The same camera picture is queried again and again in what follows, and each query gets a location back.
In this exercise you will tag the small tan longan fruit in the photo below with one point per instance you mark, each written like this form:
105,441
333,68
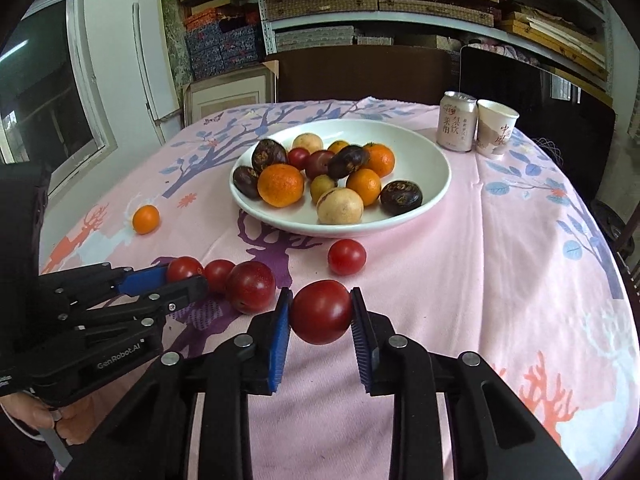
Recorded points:
320,185

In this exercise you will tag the pink drink can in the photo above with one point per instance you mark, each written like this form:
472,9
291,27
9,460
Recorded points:
457,122

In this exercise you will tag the brown wooden board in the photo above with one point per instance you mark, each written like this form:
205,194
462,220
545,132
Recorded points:
352,73

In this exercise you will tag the dark red plum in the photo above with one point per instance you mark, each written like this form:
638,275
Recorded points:
317,163

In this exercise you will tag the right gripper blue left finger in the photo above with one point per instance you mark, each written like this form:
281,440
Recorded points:
148,433

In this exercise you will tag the dark brown water chestnut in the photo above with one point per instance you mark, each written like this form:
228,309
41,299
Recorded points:
347,161

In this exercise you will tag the small orange kumquat fruit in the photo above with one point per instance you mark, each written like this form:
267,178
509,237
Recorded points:
145,220

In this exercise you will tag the white paper cup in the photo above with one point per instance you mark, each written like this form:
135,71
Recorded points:
494,128

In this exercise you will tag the framed picture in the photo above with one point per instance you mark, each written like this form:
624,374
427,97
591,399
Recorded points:
253,85

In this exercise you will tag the striped pepino melon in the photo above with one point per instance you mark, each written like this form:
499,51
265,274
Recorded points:
339,206
309,141

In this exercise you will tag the white board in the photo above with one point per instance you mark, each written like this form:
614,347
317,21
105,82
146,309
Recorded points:
161,97

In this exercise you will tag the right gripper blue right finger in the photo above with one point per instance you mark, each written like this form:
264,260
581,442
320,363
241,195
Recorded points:
493,435

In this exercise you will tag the small yellow orange fruit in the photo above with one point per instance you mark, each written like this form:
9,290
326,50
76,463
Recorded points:
337,146

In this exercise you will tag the black panel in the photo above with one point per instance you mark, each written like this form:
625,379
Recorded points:
571,126

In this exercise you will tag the metal storage shelf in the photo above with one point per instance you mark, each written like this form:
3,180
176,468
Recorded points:
569,34

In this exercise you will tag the dark purple striped chestnut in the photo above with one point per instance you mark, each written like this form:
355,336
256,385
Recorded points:
268,152

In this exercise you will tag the left hand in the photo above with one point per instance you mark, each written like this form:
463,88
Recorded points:
75,424

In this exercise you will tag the large orange mandarin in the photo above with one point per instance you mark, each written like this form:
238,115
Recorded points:
281,185

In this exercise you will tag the yellow orange round fruit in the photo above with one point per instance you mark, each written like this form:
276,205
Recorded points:
367,184

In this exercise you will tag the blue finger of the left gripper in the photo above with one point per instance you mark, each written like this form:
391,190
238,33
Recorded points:
176,296
144,281

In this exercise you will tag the dark wooden chair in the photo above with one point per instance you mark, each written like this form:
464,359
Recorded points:
615,244

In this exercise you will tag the blue patterned boxes stack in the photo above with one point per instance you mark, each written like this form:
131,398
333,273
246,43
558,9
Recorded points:
220,40

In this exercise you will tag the window frame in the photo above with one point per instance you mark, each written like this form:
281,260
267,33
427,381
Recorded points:
51,109

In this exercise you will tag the red cherry tomato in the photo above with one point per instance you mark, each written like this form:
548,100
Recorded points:
298,158
216,273
321,312
346,257
182,268

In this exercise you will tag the pink deer print tablecloth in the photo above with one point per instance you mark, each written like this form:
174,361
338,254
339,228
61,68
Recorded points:
504,265

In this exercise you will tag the dark purple water chestnut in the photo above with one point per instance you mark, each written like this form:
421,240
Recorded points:
400,196

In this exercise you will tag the large red plum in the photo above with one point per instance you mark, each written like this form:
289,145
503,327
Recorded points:
250,287

